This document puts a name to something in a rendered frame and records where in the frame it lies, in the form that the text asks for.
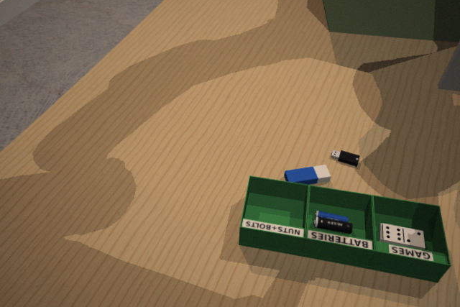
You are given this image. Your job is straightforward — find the green three-compartment bin rack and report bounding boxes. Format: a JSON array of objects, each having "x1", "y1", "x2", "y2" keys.
[{"x1": 239, "y1": 176, "x2": 451, "y2": 283}]

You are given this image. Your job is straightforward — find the blue battery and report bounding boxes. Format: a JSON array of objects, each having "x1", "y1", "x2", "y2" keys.
[{"x1": 316, "y1": 211, "x2": 349, "y2": 222}]

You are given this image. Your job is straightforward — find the blue and white eraser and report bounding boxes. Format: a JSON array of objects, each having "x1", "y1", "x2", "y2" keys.
[{"x1": 284, "y1": 165, "x2": 331, "y2": 185}]

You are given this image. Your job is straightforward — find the black usb stick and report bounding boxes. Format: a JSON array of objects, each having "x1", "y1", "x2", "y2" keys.
[{"x1": 332, "y1": 150, "x2": 360, "y2": 167}]

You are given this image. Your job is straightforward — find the black aa battery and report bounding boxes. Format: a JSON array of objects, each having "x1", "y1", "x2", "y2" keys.
[{"x1": 314, "y1": 217, "x2": 353, "y2": 234}]

